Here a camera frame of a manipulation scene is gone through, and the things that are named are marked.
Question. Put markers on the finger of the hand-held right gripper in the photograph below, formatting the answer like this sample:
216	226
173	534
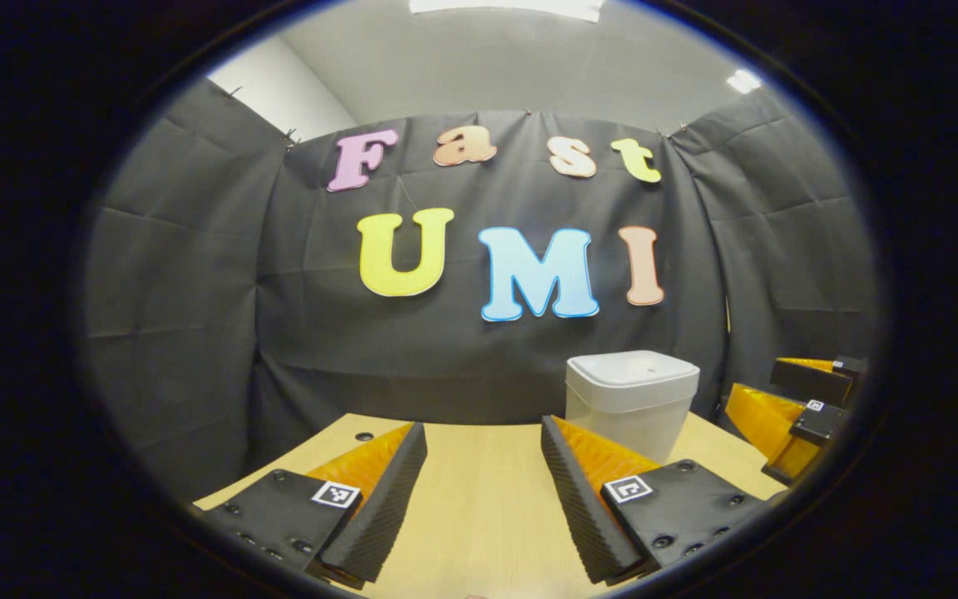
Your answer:
812	378
766	420

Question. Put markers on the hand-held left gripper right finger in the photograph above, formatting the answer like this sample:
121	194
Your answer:
579	499

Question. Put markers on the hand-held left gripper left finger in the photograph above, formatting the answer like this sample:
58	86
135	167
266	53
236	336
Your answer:
379	507

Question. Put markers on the white desktop garbage bin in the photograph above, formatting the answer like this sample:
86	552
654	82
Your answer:
633	391

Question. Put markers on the wooden desktop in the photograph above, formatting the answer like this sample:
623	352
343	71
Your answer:
479	474

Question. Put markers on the black backdrop cloth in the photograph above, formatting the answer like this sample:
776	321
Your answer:
180	333

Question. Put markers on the small ceiling light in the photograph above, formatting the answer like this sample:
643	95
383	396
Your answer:
743	81

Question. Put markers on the large ceiling light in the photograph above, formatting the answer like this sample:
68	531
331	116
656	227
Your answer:
512	7

